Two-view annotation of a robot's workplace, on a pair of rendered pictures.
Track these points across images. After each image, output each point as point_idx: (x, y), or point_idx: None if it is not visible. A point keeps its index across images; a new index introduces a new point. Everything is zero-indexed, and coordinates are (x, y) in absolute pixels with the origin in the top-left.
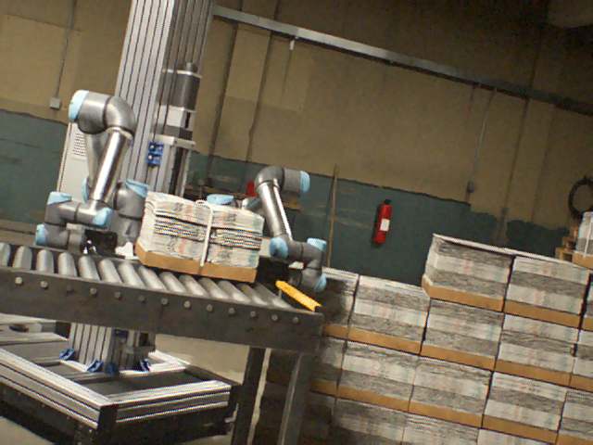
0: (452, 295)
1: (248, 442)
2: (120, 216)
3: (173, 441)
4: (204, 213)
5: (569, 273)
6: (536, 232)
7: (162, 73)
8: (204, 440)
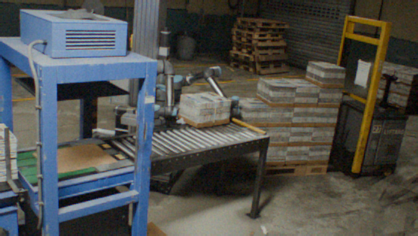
0: (278, 104)
1: (198, 166)
2: (158, 101)
3: (178, 175)
4: (213, 104)
5: (313, 89)
6: (216, 18)
7: (157, 35)
8: (186, 170)
